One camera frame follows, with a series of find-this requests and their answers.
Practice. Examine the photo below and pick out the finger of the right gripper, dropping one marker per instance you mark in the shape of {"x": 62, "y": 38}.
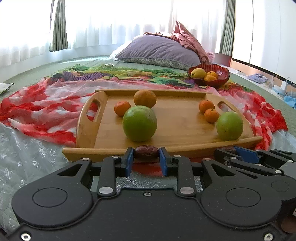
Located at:
{"x": 266, "y": 158}
{"x": 233, "y": 160}

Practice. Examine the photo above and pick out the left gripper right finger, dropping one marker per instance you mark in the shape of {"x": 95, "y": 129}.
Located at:
{"x": 180, "y": 167}

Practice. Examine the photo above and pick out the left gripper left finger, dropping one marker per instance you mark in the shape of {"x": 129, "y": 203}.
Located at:
{"x": 113, "y": 167}

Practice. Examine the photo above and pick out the dark red jujube date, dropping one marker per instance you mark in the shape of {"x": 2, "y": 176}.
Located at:
{"x": 146, "y": 153}

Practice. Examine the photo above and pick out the small tangerine with stem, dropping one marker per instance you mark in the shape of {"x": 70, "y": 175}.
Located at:
{"x": 205, "y": 105}

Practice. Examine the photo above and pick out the small tangerine off tray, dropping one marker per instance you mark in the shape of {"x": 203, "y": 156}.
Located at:
{"x": 121, "y": 107}

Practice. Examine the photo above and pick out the large brown-orange orange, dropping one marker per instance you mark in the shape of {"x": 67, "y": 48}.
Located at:
{"x": 145, "y": 97}

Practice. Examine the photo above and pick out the green apple left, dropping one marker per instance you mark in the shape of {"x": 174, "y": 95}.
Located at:
{"x": 229, "y": 126}

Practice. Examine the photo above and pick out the green apple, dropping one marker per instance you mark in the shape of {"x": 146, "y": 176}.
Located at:
{"x": 229, "y": 126}
{"x": 139, "y": 123}

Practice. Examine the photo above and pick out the bamboo serving tray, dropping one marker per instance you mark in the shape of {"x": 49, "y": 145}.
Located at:
{"x": 181, "y": 129}

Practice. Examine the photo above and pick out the green apple right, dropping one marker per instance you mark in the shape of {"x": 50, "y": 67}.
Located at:
{"x": 139, "y": 123}

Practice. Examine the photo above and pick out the purple-blue cloth on floor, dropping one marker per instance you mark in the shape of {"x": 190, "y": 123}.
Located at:
{"x": 258, "y": 78}

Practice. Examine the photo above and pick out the orange in bowl front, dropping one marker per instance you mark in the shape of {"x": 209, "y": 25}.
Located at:
{"x": 209, "y": 78}

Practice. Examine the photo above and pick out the orange in bowl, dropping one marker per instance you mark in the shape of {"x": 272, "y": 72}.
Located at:
{"x": 209, "y": 78}
{"x": 212, "y": 73}

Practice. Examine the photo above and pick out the red glass fruit bowl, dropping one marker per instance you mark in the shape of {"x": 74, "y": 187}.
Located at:
{"x": 223, "y": 75}

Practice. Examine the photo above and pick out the orange in bowl rear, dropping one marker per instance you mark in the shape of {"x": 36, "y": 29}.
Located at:
{"x": 212, "y": 73}

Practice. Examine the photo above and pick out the clear plastic sheet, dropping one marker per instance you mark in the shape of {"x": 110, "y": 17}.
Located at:
{"x": 23, "y": 160}

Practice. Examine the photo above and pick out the colourful floral scarf cloth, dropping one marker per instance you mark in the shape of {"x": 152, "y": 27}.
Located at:
{"x": 50, "y": 109}

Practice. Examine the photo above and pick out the yellow pear in bowl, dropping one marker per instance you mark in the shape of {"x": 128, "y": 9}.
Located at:
{"x": 198, "y": 73}

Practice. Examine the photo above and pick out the small metal object on bed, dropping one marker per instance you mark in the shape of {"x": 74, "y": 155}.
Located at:
{"x": 109, "y": 65}

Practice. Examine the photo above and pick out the green curtain right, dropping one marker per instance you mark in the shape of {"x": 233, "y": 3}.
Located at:
{"x": 227, "y": 37}

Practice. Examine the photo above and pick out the green curtain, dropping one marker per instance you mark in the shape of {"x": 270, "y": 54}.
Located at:
{"x": 58, "y": 28}
{"x": 227, "y": 37}

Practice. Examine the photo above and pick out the purple pillow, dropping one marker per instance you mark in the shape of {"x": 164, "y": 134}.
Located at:
{"x": 161, "y": 51}

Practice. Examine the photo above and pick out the pink crumpled blanket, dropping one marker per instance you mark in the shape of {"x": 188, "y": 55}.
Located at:
{"x": 187, "y": 40}

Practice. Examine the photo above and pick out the green curtain left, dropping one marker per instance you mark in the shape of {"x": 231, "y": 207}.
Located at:
{"x": 58, "y": 28}

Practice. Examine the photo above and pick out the white sheer curtain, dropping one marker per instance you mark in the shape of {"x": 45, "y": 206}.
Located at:
{"x": 25, "y": 25}

